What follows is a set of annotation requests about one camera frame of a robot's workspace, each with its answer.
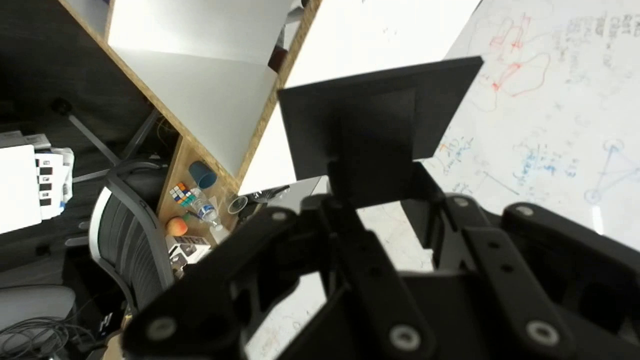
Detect whiteboard with drawings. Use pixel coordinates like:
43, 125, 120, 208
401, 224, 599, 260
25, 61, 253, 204
423, 0, 640, 252

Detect grey mesh office chair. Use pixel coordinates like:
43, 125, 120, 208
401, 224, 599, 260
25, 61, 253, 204
86, 177, 180, 316

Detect white box with black labels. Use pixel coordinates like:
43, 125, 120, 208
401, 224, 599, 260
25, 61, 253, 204
0, 129, 77, 236

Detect black T-shaped plastic object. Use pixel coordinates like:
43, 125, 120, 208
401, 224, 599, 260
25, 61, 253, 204
277, 54, 486, 209

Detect tangle of grey cables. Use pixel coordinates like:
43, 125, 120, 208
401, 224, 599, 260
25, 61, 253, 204
0, 313, 97, 360

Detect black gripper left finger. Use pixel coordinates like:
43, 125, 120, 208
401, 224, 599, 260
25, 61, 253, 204
120, 194, 441, 360

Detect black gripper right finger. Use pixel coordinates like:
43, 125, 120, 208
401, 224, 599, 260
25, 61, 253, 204
401, 161, 640, 360

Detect blue cup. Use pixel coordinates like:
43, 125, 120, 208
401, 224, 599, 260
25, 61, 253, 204
187, 160, 221, 192

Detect black stand legs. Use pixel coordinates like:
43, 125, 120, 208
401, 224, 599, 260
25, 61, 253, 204
51, 95, 166, 186

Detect white particle board shelf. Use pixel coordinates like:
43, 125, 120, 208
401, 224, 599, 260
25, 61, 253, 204
59, 0, 324, 268

